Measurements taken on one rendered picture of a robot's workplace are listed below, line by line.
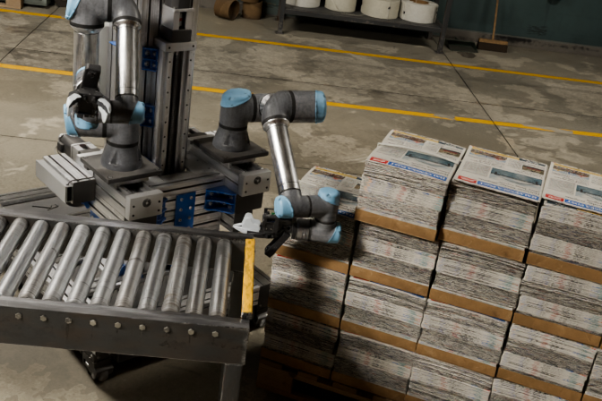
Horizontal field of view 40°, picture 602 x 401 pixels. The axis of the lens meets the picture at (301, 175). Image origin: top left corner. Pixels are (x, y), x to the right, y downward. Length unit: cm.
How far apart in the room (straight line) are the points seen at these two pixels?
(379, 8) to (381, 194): 613
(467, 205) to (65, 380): 165
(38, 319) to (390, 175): 120
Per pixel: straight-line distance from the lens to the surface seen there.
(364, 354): 313
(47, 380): 337
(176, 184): 320
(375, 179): 278
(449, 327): 298
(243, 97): 326
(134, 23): 287
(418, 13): 890
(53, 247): 260
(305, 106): 290
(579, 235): 278
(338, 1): 886
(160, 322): 227
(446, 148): 301
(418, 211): 279
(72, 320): 231
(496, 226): 279
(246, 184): 324
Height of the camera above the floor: 207
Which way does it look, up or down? 23 degrees down
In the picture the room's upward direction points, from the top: 8 degrees clockwise
